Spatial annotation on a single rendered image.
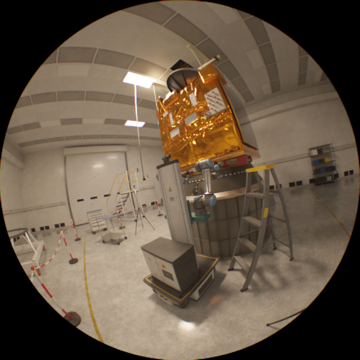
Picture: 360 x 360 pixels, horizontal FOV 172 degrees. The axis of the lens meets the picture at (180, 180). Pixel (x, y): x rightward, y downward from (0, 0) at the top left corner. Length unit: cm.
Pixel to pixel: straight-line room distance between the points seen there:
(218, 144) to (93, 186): 807
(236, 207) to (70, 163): 915
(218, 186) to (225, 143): 70
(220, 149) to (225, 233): 141
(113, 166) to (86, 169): 207
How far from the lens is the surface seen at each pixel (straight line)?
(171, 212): 150
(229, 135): 197
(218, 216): 202
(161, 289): 162
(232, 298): 178
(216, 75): 252
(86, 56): 430
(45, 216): 961
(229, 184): 201
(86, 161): 912
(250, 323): 163
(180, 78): 350
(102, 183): 886
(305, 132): 778
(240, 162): 196
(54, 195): 925
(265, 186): 133
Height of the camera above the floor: 152
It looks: 1 degrees up
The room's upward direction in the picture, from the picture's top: 11 degrees counter-clockwise
